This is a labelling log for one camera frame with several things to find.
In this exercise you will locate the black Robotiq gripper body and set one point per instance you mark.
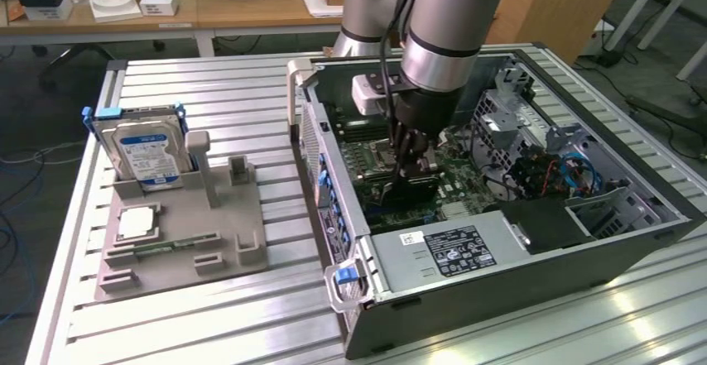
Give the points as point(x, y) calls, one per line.
point(426, 110)

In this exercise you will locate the black graphics card with fan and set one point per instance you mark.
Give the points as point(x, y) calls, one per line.
point(411, 193)

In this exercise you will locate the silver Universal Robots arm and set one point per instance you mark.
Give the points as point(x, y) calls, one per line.
point(453, 21)

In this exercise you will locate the CPU socket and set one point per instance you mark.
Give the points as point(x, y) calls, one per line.
point(381, 154)

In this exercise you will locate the RAM stick with white label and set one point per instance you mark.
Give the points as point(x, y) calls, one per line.
point(375, 183)

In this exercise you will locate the green motherboard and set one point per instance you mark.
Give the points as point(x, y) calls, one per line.
point(465, 191)

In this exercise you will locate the perforated metal disk bay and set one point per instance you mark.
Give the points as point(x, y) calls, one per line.
point(499, 127)

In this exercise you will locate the blue card retention clip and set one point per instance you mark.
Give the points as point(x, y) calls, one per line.
point(331, 199)
point(322, 161)
point(338, 221)
point(346, 243)
point(326, 181)

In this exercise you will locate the grey power supply unit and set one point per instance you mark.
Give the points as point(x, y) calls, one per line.
point(403, 265)

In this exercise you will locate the blue case latch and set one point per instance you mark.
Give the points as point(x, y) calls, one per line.
point(343, 276)

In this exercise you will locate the white papers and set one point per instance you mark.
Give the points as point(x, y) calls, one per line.
point(318, 5)

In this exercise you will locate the black power brick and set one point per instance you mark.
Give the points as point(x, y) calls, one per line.
point(609, 58)

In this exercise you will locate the open black PC case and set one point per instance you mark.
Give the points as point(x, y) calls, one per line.
point(497, 299)

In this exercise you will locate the grey plastic disk bay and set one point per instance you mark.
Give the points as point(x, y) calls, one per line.
point(625, 212)

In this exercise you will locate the grey parts rack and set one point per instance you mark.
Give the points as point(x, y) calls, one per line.
point(182, 216)

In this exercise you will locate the black office chair base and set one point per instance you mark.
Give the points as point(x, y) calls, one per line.
point(58, 65)
point(679, 110)

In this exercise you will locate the bare green RAM stick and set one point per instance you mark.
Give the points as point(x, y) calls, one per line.
point(177, 243)

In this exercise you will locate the hard disk in blue caddy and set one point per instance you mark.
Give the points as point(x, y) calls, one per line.
point(143, 154)

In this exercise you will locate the silver CPU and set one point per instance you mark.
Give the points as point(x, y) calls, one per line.
point(136, 222)

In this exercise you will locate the white labelled box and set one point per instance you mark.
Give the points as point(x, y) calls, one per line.
point(161, 5)

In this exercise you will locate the white round moulded block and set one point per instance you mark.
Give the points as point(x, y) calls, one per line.
point(114, 9)

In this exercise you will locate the wooden desk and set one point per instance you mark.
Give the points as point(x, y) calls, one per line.
point(78, 26)

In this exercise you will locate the white box with dark lid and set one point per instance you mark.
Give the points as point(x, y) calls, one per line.
point(50, 11)

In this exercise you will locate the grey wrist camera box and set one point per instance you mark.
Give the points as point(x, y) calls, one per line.
point(370, 96)

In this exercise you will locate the black plastic air duct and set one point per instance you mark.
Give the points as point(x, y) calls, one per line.
point(542, 224)

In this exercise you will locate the white table frame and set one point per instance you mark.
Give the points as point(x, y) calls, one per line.
point(689, 66)

